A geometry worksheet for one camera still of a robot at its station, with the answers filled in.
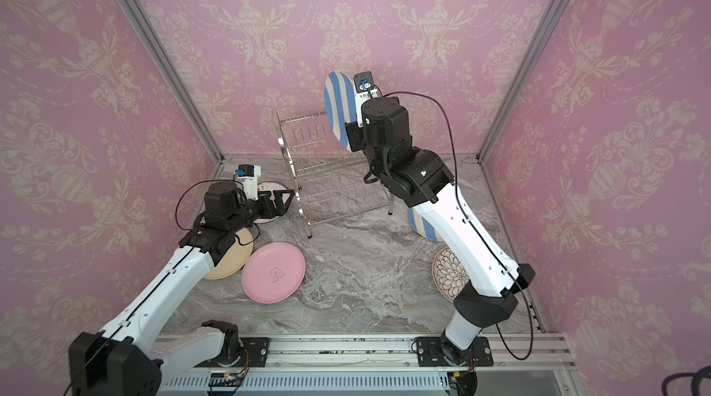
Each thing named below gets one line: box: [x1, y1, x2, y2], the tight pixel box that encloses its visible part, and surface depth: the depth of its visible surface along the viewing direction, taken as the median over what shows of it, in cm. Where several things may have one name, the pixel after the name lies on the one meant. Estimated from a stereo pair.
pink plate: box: [241, 241, 307, 305], surface depth 90 cm
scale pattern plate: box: [432, 246, 471, 302], surface depth 89 cm
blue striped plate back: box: [408, 207, 444, 242], surface depth 100 cm
